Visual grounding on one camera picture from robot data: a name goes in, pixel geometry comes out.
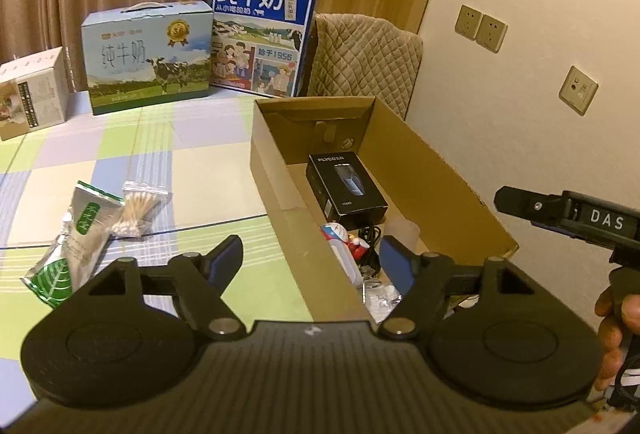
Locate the beige quilted chair cover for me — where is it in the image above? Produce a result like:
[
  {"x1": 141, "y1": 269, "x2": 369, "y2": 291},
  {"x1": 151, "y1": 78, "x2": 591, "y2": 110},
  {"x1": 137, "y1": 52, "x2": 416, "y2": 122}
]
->
[{"x1": 306, "y1": 13, "x2": 423, "y2": 120}]

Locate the person's right hand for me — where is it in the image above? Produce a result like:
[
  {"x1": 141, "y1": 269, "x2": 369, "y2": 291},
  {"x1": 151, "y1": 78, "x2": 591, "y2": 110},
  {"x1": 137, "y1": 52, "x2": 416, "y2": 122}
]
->
[{"x1": 595, "y1": 289, "x2": 632, "y2": 392}]

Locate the white and beige product box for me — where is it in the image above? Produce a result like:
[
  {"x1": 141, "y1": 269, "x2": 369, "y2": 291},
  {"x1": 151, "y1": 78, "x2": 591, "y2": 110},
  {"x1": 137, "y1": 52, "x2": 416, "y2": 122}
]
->
[{"x1": 0, "y1": 46, "x2": 71, "y2": 142}]

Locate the small cartoon toy figure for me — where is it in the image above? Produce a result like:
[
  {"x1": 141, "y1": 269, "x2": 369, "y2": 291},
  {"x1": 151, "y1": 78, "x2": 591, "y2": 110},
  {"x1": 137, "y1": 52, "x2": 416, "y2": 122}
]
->
[{"x1": 320, "y1": 221, "x2": 372, "y2": 261}]

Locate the black cable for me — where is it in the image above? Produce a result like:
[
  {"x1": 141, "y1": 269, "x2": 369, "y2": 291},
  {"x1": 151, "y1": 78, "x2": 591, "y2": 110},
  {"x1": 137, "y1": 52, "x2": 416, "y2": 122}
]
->
[{"x1": 356, "y1": 225, "x2": 385, "y2": 277}]

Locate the checkered pastel tablecloth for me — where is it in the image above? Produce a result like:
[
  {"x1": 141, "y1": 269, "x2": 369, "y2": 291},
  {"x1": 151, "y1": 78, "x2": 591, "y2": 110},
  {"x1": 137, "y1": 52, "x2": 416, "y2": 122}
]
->
[{"x1": 0, "y1": 89, "x2": 326, "y2": 415}]

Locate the green leaf foil packet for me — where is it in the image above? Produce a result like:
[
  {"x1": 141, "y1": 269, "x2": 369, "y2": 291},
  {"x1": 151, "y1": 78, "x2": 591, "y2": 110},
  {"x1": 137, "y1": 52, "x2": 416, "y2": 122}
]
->
[{"x1": 20, "y1": 181, "x2": 126, "y2": 310}]

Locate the black product box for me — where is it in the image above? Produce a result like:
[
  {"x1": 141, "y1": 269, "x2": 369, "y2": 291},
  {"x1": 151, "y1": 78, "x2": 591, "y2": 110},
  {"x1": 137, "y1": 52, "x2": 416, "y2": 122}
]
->
[{"x1": 306, "y1": 151, "x2": 390, "y2": 221}]

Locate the clear plastic wrapper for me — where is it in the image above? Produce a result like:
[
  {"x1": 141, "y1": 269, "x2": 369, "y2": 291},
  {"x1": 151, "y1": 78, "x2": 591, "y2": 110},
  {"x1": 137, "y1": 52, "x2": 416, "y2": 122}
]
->
[{"x1": 361, "y1": 278, "x2": 403, "y2": 322}]

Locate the beige wall data socket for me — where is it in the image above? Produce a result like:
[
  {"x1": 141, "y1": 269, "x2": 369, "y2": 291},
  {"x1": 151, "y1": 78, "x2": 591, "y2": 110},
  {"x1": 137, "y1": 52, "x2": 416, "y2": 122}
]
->
[{"x1": 559, "y1": 66, "x2": 599, "y2": 116}]

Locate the clear bag of cotton swabs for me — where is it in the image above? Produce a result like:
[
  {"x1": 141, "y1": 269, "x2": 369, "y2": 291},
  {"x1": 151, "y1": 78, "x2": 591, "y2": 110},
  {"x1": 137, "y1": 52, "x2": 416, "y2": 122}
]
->
[{"x1": 109, "y1": 181, "x2": 173, "y2": 240}]

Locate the light blue cow milk carton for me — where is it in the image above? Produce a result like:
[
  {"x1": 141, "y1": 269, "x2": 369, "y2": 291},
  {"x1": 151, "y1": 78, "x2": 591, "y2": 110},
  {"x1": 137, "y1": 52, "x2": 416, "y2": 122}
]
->
[{"x1": 80, "y1": 0, "x2": 213, "y2": 116}]

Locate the brown cardboard box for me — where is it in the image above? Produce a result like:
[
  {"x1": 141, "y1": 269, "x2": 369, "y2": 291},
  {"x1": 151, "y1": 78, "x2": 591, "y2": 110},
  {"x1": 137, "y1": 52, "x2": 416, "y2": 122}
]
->
[{"x1": 250, "y1": 95, "x2": 521, "y2": 322}]

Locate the beige wall power outlet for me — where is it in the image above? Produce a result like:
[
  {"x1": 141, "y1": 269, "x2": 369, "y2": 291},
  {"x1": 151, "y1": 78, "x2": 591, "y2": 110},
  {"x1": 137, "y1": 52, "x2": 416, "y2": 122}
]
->
[
  {"x1": 455, "y1": 4, "x2": 483, "y2": 38},
  {"x1": 475, "y1": 14, "x2": 508, "y2": 54}
]

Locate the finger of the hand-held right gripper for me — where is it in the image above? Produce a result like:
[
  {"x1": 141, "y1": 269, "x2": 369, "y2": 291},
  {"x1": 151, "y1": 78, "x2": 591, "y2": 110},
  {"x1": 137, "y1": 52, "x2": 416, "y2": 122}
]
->
[{"x1": 494, "y1": 187, "x2": 566, "y2": 232}]

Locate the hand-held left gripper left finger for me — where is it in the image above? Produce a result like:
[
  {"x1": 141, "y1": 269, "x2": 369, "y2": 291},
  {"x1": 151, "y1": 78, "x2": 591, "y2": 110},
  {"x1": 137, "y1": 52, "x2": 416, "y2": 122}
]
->
[{"x1": 85, "y1": 234, "x2": 248, "y2": 340}]

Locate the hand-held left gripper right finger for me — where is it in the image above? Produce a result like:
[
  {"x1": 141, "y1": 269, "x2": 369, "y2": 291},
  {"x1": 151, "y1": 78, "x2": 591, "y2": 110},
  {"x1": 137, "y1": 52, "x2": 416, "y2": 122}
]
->
[{"x1": 379, "y1": 235, "x2": 538, "y2": 340}]

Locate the dark blue illustrated milk carton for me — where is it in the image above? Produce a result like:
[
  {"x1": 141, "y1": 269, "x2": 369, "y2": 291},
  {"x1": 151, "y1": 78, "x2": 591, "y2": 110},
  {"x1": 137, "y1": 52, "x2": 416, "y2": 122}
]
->
[{"x1": 209, "y1": 0, "x2": 323, "y2": 98}]

